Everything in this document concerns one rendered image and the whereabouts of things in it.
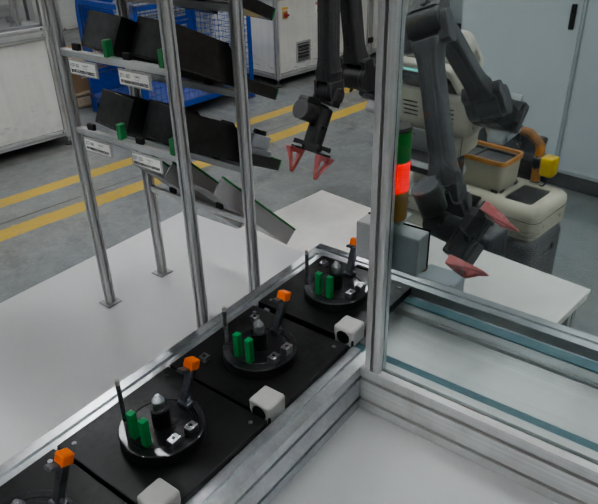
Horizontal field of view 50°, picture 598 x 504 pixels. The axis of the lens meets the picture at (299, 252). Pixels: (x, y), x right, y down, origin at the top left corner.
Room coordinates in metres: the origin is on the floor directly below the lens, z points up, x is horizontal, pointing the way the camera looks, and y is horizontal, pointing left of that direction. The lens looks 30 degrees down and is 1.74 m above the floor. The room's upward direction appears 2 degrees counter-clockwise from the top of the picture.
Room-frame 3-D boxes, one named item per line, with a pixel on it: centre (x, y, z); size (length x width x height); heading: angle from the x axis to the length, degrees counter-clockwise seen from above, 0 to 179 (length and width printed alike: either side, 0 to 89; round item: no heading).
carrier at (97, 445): (0.76, 0.23, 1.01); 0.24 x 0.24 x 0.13; 52
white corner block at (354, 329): (1.02, -0.09, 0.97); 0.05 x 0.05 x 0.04; 52
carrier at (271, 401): (0.95, 0.08, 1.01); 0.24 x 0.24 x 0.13; 52
